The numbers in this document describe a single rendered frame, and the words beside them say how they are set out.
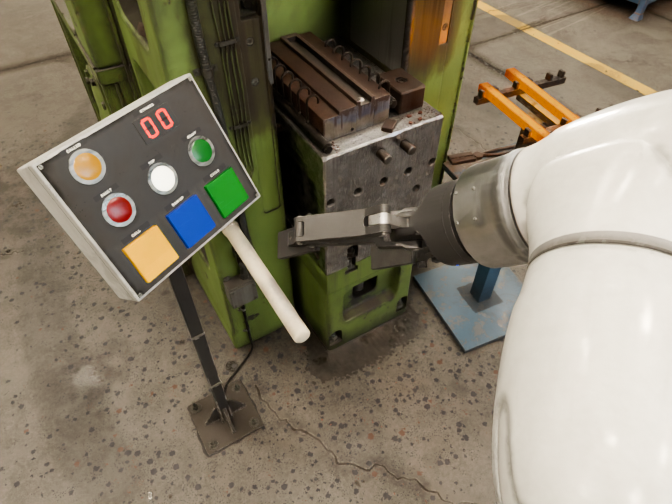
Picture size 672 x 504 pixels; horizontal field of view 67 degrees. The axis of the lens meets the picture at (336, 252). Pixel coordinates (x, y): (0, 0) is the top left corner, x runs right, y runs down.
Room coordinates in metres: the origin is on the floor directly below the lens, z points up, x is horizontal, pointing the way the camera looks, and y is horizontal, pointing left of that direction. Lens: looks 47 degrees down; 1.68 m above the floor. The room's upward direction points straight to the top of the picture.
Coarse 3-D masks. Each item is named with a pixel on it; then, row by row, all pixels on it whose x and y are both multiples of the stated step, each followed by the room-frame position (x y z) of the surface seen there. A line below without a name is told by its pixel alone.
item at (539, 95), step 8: (512, 72) 1.42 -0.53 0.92; (520, 72) 1.42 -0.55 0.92; (512, 80) 1.41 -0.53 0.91; (520, 80) 1.38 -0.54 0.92; (528, 80) 1.38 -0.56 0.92; (520, 88) 1.37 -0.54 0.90; (528, 88) 1.34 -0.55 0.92; (536, 88) 1.33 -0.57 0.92; (536, 96) 1.30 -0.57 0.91; (544, 96) 1.29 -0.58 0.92; (544, 104) 1.27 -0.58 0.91; (552, 104) 1.25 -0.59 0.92; (560, 104) 1.25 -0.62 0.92; (552, 112) 1.23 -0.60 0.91; (560, 112) 1.21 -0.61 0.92; (568, 112) 1.21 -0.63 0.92; (560, 120) 1.20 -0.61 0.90
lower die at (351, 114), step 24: (288, 48) 1.44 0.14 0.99; (312, 48) 1.42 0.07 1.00; (312, 72) 1.30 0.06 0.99; (288, 96) 1.24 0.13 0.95; (336, 96) 1.17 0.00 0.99; (384, 96) 1.17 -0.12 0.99; (312, 120) 1.13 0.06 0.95; (336, 120) 1.10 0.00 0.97; (360, 120) 1.14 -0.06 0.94; (384, 120) 1.18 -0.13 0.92
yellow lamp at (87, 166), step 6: (78, 156) 0.67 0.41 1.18; (84, 156) 0.67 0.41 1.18; (90, 156) 0.68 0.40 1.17; (78, 162) 0.66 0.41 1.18; (84, 162) 0.67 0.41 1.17; (90, 162) 0.67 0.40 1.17; (96, 162) 0.68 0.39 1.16; (78, 168) 0.65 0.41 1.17; (84, 168) 0.66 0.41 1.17; (90, 168) 0.66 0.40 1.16; (96, 168) 0.67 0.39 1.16; (78, 174) 0.65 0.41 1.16; (84, 174) 0.65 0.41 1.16; (90, 174) 0.66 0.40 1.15; (96, 174) 0.66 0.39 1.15
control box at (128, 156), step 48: (144, 96) 0.86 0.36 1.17; (192, 96) 0.87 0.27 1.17; (96, 144) 0.70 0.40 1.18; (144, 144) 0.75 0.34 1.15; (192, 144) 0.80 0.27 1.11; (48, 192) 0.61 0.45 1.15; (96, 192) 0.64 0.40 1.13; (144, 192) 0.69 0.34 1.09; (192, 192) 0.74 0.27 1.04; (96, 240) 0.59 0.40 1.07; (144, 288) 0.57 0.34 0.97
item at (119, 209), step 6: (114, 198) 0.65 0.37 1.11; (120, 198) 0.66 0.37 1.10; (108, 204) 0.64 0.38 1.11; (114, 204) 0.64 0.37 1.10; (120, 204) 0.65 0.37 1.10; (126, 204) 0.65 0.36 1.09; (108, 210) 0.63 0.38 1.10; (114, 210) 0.64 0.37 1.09; (120, 210) 0.64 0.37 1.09; (126, 210) 0.65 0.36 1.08; (114, 216) 0.63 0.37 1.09; (120, 216) 0.63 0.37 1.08; (126, 216) 0.64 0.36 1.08; (120, 222) 0.63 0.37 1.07
